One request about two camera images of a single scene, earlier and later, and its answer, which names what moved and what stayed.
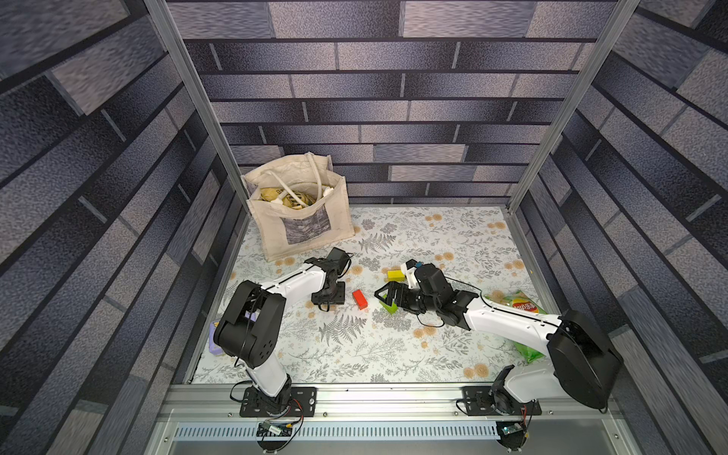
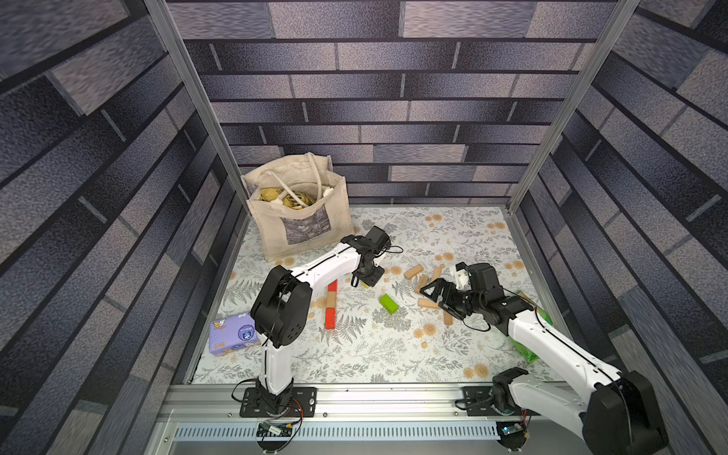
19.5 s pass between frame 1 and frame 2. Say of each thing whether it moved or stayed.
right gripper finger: moved
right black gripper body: moved
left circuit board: stayed
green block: stayed
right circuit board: stayed
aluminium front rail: stayed
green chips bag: stayed
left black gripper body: moved
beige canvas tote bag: stayed
